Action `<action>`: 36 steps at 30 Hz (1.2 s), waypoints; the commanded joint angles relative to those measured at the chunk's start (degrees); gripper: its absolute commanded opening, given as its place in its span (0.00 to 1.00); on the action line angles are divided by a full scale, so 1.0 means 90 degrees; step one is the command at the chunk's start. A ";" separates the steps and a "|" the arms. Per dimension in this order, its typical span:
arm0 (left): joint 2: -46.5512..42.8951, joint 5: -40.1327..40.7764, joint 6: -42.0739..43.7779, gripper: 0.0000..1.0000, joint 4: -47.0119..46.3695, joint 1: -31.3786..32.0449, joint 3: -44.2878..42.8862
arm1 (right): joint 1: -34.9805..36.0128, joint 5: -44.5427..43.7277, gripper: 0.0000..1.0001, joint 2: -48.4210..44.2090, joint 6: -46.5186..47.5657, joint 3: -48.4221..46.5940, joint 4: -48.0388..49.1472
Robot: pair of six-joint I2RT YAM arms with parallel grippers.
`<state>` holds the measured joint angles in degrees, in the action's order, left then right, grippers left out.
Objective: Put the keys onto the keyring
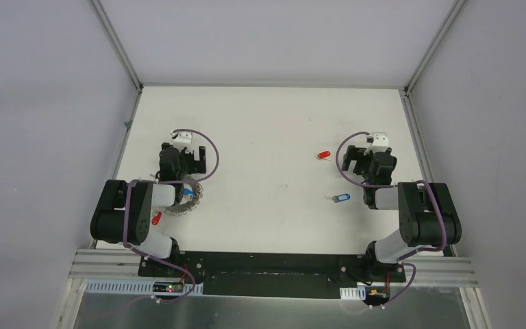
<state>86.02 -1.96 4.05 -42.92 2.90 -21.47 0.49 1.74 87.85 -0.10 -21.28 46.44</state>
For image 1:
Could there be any left electronics board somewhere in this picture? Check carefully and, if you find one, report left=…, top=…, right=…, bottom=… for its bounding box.
left=153, top=282, right=185, bottom=293

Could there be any red tag key on table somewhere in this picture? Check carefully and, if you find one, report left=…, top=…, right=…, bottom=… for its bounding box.
left=316, top=151, right=331, bottom=160

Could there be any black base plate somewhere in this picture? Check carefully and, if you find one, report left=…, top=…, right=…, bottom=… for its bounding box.
left=138, top=252, right=406, bottom=300

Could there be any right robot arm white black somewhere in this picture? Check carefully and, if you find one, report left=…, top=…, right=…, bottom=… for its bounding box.
left=341, top=145, right=462, bottom=281

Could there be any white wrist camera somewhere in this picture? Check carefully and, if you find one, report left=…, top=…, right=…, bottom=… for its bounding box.
left=171, top=131, right=194, bottom=154
left=364, top=132, right=389, bottom=155

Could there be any electronics board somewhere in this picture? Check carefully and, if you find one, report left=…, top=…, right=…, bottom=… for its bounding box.
left=153, top=282, right=185, bottom=293
left=365, top=287, right=390, bottom=301

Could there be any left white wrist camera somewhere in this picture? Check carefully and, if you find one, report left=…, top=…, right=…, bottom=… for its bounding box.
left=171, top=131, right=194, bottom=154

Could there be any blue tag key on disc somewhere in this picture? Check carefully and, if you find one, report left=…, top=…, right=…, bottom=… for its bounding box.
left=183, top=188, right=196, bottom=202

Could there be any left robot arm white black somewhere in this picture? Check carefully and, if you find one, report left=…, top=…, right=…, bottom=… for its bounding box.
left=90, top=143, right=207, bottom=278

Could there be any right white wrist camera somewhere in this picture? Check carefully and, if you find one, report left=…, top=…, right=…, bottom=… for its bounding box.
left=364, top=132, right=389, bottom=155

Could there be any blue tag key on table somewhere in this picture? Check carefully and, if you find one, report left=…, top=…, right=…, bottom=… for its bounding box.
left=325, top=193, right=351, bottom=203

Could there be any red tag key on disc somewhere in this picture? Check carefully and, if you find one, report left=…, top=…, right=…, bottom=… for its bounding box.
left=151, top=211, right=162, bottom=226

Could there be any right electronics board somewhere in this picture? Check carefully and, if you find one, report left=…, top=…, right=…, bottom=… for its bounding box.
left=365, top=287, right=390, bottom=301

